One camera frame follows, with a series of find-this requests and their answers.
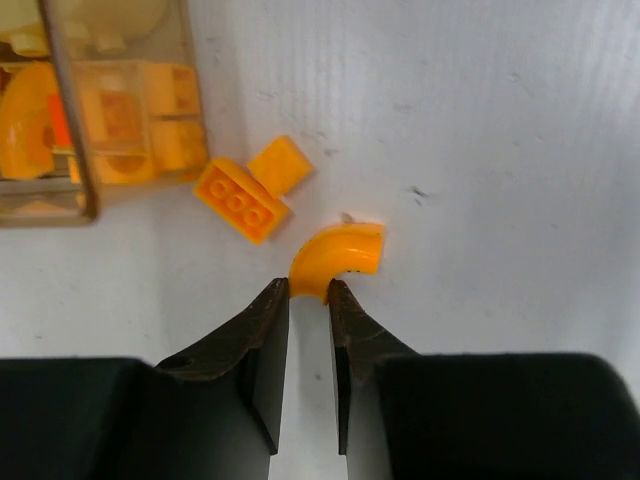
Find orange arch lego piece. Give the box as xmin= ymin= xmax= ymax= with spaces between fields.
xmin=1 ymin=62 xmax=58 ymax=180

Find small orange lego brick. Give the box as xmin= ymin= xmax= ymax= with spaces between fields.
xmin=247 ymin=135 xmax=314 ymax=198

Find orange transparent container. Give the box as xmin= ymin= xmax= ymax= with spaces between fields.
xmin=1 ymin=1 xmax=209 ymax=228

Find orange long lego brick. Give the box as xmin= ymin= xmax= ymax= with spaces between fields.
xmin=193 ymin=157 xmax=290 ymax=245

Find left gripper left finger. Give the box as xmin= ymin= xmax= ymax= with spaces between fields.
xmin=1 ymin=278 xmax=289 ymax=479

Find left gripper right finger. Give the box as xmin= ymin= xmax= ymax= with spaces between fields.
xmin=327 ymin=280 xmax=639 ymax=479

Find orange curved lego piece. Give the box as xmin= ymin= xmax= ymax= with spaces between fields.
xmin=288 ymin=223 xmax=385 ymax=304

